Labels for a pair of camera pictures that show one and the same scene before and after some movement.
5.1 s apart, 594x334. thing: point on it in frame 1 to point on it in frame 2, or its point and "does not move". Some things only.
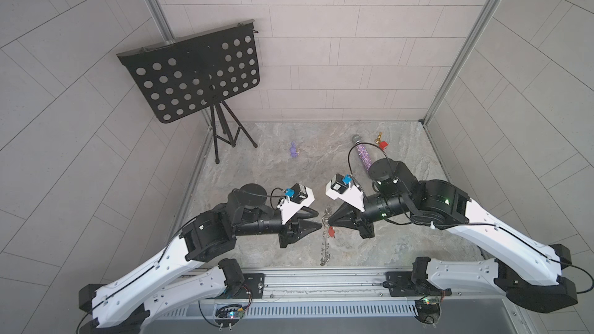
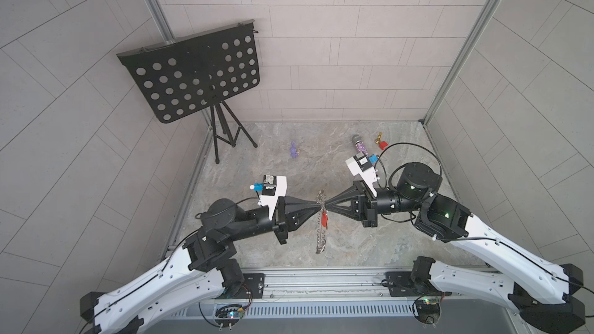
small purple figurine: (294, 154) does not move
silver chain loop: (326, 253) to (321, 234)
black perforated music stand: (184, 76) does not move
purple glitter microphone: (365, 158) does not move
